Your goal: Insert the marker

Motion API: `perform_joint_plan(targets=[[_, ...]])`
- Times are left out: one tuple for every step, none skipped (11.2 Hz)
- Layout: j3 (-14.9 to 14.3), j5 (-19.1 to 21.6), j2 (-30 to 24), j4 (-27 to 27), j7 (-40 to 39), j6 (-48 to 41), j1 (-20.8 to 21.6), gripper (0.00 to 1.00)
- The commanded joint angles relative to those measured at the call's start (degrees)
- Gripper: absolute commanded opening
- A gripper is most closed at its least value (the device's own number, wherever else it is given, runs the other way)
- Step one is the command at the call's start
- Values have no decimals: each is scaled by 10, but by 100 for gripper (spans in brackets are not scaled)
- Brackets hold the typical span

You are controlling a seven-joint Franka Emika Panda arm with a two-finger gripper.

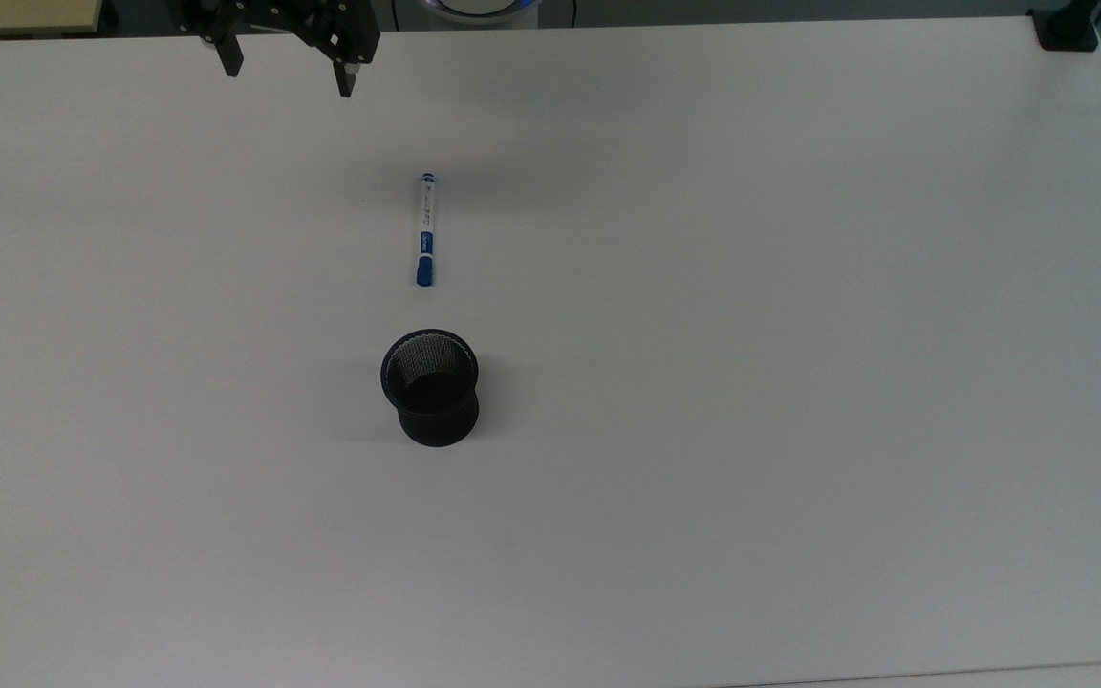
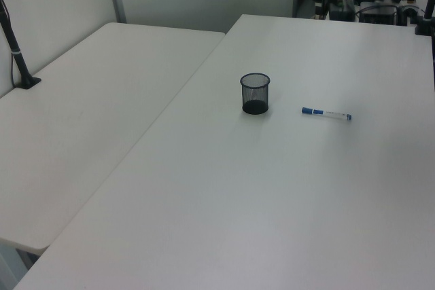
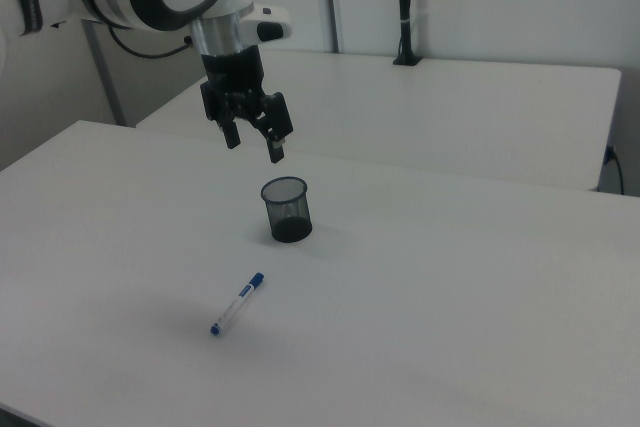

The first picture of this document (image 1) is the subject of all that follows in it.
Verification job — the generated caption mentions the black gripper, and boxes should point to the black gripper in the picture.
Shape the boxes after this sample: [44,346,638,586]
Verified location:
[175,0,382,99]

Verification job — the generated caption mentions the blue and white marker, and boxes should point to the blue and white marker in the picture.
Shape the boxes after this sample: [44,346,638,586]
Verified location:
[415,172,439,289]

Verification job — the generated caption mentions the beige side table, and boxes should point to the beige side table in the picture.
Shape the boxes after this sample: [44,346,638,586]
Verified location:
[0,0,104,40]

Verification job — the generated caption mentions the black mesh pen cup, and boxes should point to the black mesh pen cup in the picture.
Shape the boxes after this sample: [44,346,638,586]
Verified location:
[379,329,482,450]

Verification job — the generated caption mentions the black table clamp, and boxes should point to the black table clamp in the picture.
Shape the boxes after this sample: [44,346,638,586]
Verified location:
[1027,0,1101,54]

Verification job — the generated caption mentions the white adjacent table edge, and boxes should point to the white adjacent table edge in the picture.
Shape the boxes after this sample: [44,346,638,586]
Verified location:
[723,661,1101,688]

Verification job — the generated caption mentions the white robot base blue ring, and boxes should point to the white robot base blue ring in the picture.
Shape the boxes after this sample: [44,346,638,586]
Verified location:
[392,0,544,29]

